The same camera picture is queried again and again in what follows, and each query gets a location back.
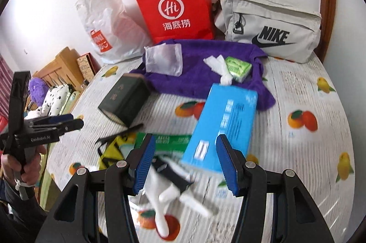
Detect person's left hand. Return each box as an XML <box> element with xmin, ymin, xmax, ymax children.
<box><xmin>1</xmin><ymin>144</ymin><xmax>48</xmax><ymax>189</ymax></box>

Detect light green blanket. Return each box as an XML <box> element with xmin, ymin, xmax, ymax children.
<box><xmin>37</xmin><ymin>146</ymin><xmax>58</xmax><ymax>203</ymax></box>

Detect white plastic shopping bag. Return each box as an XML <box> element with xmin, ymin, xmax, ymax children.
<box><xmin>75</xmin><ymin>0</ymin><xmax>153</xmax><ymax>64</ymax></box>

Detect fruit print tablecloth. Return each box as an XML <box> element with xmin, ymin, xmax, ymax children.
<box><xmin>47</xmin><ymin>52</ymin><xmax>356</xmax><ymax>243</ymax></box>

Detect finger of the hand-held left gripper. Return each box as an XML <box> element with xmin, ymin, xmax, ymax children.
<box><xmin>24</xmin><ymin>114</ymin><xmax>74</xmax><ymax>129</ymax></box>
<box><xmin>54</xmin><ymin>119</ymin><xmax>85</xmax><ymax>135</ymax></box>

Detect green foil packet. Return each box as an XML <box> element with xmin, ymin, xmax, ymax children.
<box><xmin>134</xmin><ymin>132</ymin><xmax>193</xmax><ymax>158</ymax></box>

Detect dark green box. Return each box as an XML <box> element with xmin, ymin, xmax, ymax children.
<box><xmin>98</xmin><ymin>74</ymin><xmax>152</xmax><ymax>127</ymax></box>

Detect white polka dot pillow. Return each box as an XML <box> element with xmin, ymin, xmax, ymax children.
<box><xmin>41</xmin><ymin>83</ymin><xmax>72</xmax><ymax>117</ymax></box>

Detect grey waist bag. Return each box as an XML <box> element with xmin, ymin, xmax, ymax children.
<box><xmin>213</xmin><ymin>0</ymin><xmax>322</xmax><ymax>64</ymax></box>

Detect green small tissue packets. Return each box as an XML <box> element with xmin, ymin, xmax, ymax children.
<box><xmin>224</xmin><ymin>56</ymin><xmax>253</xmax><ymax>82</ymax></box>

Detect wooden headboard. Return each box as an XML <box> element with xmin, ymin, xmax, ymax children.
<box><xmin>33</xmin><ymin>46</ymin><xmax>86</xmax><ymax>92</ymax></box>

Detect knotted white plastic bag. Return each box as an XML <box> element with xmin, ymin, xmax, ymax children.
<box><xmin>204</xmin><ymin>54</ymin><xmax>233</xmax><ymax>86</ymax></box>

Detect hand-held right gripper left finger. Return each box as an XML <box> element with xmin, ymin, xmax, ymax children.
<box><xmin>34</xmin><ymin>133</ymin><xmax>157</xmax><ymax>243</ymax></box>

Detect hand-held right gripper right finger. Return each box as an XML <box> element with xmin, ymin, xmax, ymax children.
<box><xmin>215</xmin><ymin>134</ymin><xmax>335</xmax><ymax>243</ymax></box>

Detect yellow drawstring bag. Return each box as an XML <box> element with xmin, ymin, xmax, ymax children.
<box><xmin>95</xmin><ymin>123</ymin><xmax>143</xmax><ymax>170</ymax></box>

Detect red striped cloth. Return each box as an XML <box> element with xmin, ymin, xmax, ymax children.
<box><xmin>0</xmin><ymin>54</ymin><xmax>13</xmax><ymax>117</ymax></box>

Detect blue tissue pack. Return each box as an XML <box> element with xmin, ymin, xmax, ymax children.
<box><xmin>181</xmin><ymin>83</ymin><xmax>258</xmax><ymax>174</ymax></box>

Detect brown wooden door frame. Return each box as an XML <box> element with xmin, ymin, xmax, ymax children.
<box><xmin>316</xmin><ymin>0</ymin><xmax>337</xmax><ymax>63</ymax></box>

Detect purple cloth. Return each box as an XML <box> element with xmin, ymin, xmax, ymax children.
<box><xmin>130</xmin><ymin>39</ymin><xmax>276</xmax><ymax>112</ymax></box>

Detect purple plush toy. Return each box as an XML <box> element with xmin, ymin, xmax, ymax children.
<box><xmin>28</xmin><ymin>77</ymin><xmax>48</xmax><ymax>104</ymax></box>

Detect patterned brown box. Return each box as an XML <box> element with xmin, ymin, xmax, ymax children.
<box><xmin>76</xmin><ymin>52</ymin><xmax>102</xmax><ymax>86</ymax></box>

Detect person's left forearm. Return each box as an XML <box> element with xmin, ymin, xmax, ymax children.
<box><xmin>0</xmin><ymin>174</ymin><xmax>40</xmax><ymax>243</ymax></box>

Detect white translucent pouch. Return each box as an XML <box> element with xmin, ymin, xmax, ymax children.
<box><xmin>144</xmin><ymin>43</ymin><xmax>183</xmax><ymax>77</ymax></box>

